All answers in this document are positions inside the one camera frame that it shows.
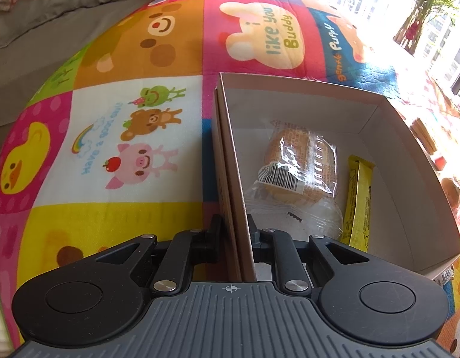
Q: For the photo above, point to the bread bun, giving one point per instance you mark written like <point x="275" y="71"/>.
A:
<point x="297" y="182"/>

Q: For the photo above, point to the biscuit sticks with pink dip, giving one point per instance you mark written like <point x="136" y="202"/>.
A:
<point x="428" y="143"/>

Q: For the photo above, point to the yellow cake packet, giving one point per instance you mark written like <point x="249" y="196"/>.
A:
<point x="451" y="188"/>

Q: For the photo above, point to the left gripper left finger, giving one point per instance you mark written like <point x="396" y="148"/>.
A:
<point x="191" y="254"/>

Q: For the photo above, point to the pink cardboard box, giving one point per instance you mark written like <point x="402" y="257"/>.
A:
<point x="412" y="224"/>

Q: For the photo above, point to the yellow snack bar packet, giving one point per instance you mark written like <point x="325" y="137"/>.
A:
<point x="357" y="217"/>

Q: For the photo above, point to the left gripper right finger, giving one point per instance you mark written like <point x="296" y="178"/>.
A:
<point x="285" y="256"/>

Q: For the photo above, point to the colourful cartoon play mat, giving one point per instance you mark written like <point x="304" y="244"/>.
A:
<point x="120" y="138"/>

